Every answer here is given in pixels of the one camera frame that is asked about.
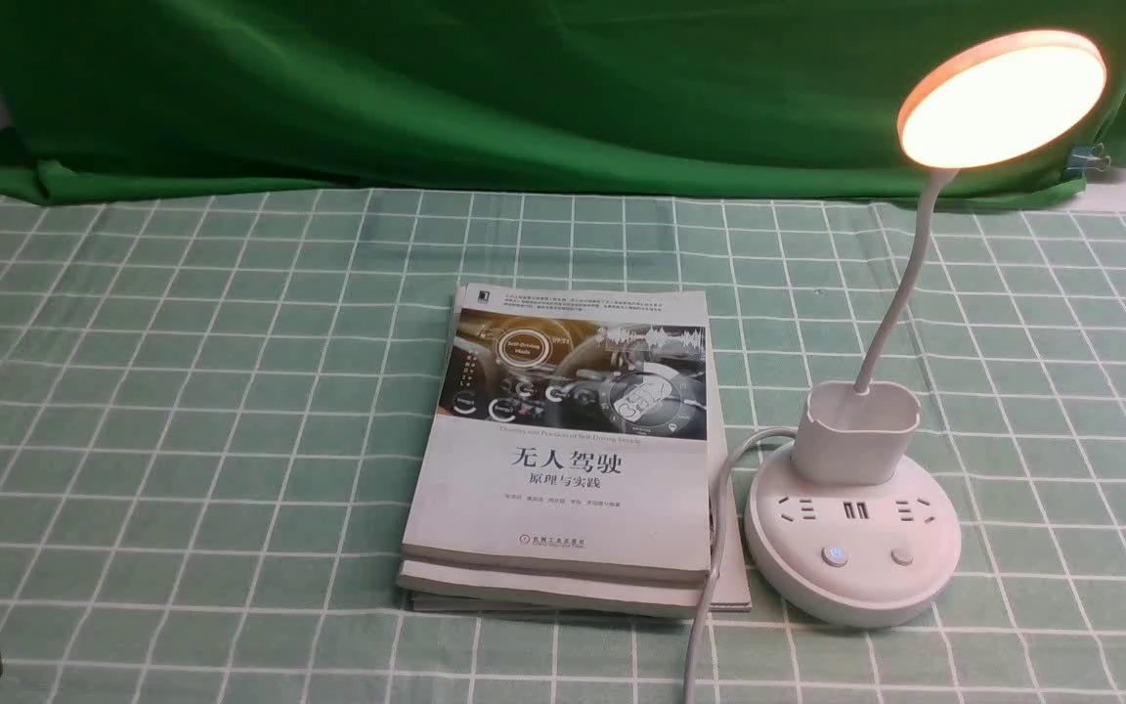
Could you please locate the green backdrop cloth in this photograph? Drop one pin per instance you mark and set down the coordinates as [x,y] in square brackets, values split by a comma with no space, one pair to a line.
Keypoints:
[125,100]

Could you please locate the self-driving textbook top book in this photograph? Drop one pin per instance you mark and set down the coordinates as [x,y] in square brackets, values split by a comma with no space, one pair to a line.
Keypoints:
[570,436]

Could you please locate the lower book under textbook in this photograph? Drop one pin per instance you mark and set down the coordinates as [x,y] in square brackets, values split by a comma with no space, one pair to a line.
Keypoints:
[454,588]

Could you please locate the white desk lamp with socket base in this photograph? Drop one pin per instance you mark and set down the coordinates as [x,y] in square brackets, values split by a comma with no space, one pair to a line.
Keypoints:
[841,521]

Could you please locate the blue binder clip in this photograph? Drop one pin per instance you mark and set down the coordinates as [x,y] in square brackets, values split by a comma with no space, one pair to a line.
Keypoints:
[1083,160]

